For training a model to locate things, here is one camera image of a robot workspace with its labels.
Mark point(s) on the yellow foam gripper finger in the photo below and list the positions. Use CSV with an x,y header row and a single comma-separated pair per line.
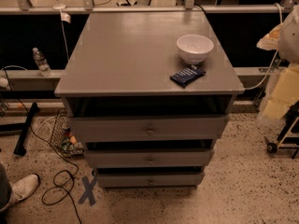
x,y
283,95
270,40

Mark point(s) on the grey drawer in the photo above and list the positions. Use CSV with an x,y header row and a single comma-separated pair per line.
x,y
89,130
164,180
149,158

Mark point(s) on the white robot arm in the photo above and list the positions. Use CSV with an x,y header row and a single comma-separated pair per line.
x,y
288,45

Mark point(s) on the grey top drawer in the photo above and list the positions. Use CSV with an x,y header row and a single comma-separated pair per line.
x,y
89,130

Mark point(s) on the grey drawer cabinet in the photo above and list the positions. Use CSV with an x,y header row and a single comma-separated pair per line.
x,y
121,68

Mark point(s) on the grey bottom drawer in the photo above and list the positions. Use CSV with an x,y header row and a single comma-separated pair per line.
x,y
164,180

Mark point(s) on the white bowl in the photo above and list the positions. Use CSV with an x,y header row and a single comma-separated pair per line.
x,y
193,49

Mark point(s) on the dark blue snack packet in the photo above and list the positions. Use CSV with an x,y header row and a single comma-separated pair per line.
x,y
187,75

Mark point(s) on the clear plastic water bottle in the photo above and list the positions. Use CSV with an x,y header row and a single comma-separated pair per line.
x,y
41,62

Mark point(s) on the black stand leg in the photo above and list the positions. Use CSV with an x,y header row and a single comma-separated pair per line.
x,y
19,148

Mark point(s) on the white sneaker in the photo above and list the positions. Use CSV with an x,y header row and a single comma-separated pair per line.
x,y
24,188

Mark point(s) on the white lamp with cord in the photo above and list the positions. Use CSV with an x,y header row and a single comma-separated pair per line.
x,y
65,17

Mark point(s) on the wire basket with items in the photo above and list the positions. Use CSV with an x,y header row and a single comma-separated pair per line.
x,y
63,139

